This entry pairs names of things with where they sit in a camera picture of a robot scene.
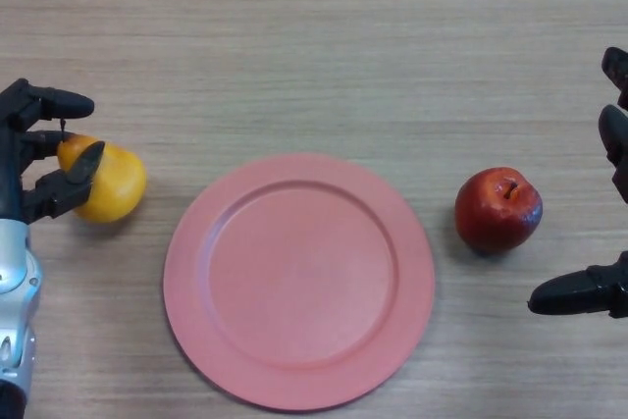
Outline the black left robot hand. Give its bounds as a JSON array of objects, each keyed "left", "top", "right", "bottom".
[{"left": 0, "top": 78, "right": 107, "bottom": 225}]

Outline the pink round plate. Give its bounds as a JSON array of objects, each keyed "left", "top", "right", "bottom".
[{"left": 163, "top": 153, "right": 437, "bottom": 413}]

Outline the yellow pear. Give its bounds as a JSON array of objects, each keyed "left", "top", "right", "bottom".
[{"left": 56, "top": 118, "right": 148, "bottom": 224}]

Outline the red apple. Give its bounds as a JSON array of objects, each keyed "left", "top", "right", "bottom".
[{"left": 453, "top": 167, "right": 544, "bottom": 254}]

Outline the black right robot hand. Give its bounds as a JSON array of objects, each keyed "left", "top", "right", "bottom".
[{"left": 527, "top": 46, "right": 628, "bottom": 320}]

